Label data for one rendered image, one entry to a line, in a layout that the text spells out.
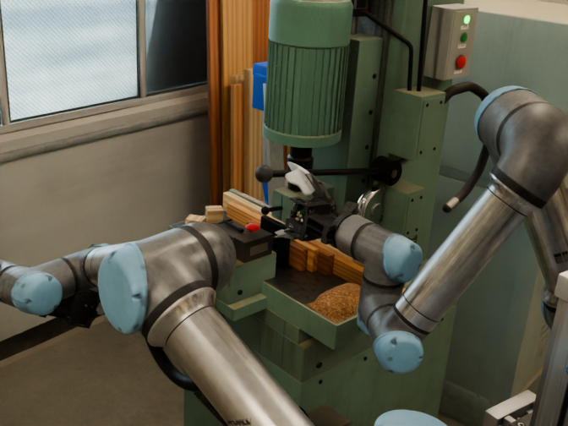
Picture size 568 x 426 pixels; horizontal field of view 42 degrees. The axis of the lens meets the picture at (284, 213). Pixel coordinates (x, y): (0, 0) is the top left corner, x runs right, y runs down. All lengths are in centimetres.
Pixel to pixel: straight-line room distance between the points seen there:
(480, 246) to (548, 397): 24
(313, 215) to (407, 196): 39
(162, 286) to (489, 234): 50
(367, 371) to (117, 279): 94
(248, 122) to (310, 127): 147
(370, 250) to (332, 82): 44
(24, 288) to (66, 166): 155
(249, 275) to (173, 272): 60
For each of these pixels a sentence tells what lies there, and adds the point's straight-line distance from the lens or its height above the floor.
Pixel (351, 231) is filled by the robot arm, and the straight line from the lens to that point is 134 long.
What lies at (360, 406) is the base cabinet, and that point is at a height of 55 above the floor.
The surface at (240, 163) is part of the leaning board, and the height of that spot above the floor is 65.
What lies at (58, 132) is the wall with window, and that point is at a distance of 283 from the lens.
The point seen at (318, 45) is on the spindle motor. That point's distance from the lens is 156.
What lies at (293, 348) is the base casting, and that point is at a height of 78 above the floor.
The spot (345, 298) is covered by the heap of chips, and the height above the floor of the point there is 93.
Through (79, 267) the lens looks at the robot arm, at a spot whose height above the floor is 103.
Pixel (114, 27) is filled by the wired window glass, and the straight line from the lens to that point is 300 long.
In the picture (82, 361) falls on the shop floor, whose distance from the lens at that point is 301.
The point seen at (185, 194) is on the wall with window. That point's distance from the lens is 335.
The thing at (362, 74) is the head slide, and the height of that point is 133.
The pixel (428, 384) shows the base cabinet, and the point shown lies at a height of 49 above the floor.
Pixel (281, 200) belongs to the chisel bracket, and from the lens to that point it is 171.
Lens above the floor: 169
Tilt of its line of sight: 23 degrees down
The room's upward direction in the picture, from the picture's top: 4 degrees clockwise
